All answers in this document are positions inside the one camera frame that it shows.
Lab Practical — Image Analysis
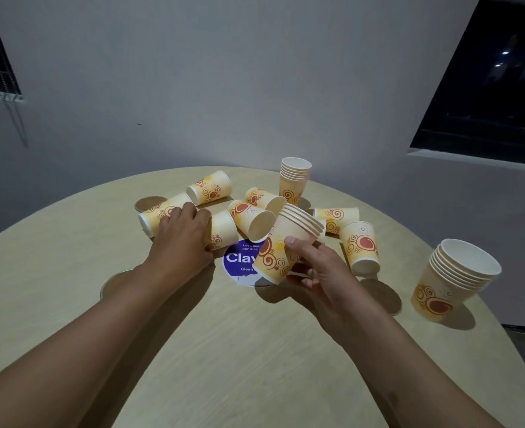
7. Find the blind pull cord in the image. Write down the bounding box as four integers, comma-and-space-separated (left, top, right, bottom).
3, 91, 29, 148

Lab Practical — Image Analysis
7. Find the yellow swirl-print paper cup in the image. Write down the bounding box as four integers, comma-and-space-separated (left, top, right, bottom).
314, 207, 360, 236
204, 210, 239, 253
138, 193, 195, 239
228, 199, 276, 244
186, 170, 233, 206
339, 221, 381, 277
245, 187, 287, 215

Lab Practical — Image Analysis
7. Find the person's left forearm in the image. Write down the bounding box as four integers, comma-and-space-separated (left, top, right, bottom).
0, 260, 216, 428

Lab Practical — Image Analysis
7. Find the dark glass window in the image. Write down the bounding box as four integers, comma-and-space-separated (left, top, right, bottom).
410, 0, 525, 168

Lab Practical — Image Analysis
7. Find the person's left hand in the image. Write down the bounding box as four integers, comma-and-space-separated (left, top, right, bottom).
148, 202, 215, 275

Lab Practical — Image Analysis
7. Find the stack of nested patterned cups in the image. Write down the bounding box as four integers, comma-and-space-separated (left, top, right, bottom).
252, 202, 325, 287
279, 157, 312, 205
411, 239, 502, 324

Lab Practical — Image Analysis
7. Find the person's right hand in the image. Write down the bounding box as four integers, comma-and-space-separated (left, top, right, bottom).
285, 236, 375, 327

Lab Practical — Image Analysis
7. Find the round blue sticker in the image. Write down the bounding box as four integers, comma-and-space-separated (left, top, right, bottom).
223, 239, 267, 288

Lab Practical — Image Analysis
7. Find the round table grommet cover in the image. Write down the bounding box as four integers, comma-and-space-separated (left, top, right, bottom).
135, 196, 168, 213
99, 268, 134, 299
360, 276, 403, 316

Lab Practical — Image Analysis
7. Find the person's right forearm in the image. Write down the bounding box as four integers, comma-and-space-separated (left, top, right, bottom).
320, 298, 506, 428

